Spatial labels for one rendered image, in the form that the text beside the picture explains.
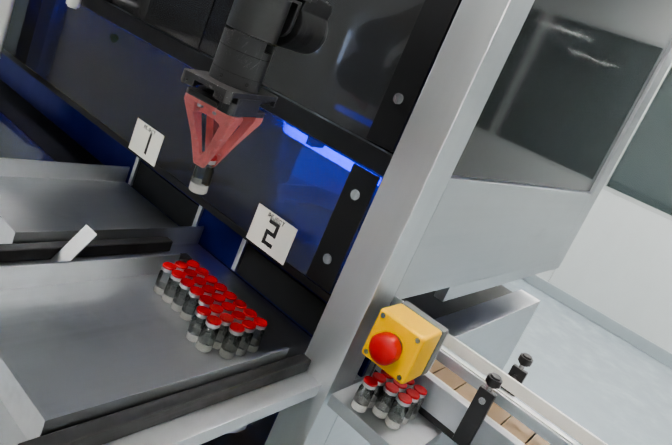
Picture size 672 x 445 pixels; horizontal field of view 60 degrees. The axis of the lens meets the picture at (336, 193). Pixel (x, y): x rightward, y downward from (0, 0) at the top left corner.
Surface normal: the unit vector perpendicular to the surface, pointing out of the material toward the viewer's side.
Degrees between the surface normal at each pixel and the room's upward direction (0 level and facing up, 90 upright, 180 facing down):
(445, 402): 90
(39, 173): 90
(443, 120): 90
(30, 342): 0
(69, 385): 0
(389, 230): 90
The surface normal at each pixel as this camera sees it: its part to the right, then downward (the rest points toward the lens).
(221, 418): 0.38, -0.89
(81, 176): 0.72, 0.45
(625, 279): -0.58, -0.03
